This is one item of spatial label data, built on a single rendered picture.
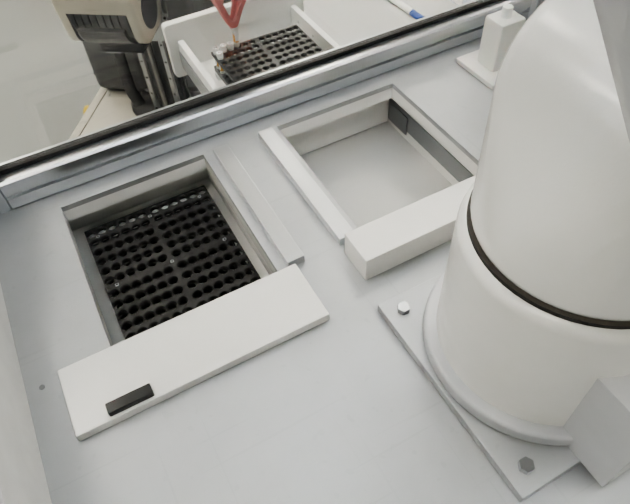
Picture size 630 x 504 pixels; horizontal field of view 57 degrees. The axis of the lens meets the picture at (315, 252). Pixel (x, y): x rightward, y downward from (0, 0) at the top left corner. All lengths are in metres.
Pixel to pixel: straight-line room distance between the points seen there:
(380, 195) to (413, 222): 0.25
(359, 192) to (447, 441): 0.46
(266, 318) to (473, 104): 0.47
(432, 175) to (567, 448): 0.51
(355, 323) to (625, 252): 0.32
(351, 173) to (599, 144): 0.62
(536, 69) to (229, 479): 0.42
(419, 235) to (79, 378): 0.39
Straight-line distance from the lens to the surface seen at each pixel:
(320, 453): 0.57
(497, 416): 0.56
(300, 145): 0.96
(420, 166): 0.97
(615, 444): 0.53
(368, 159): 0.97
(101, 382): 0.63
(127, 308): 0.74
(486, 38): 0.96
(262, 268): 0.82
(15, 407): 0.62
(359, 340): 0.62
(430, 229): 0.67
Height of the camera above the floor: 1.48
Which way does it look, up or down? 51 degrees down
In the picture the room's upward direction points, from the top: 4 degrees counter-clockwise
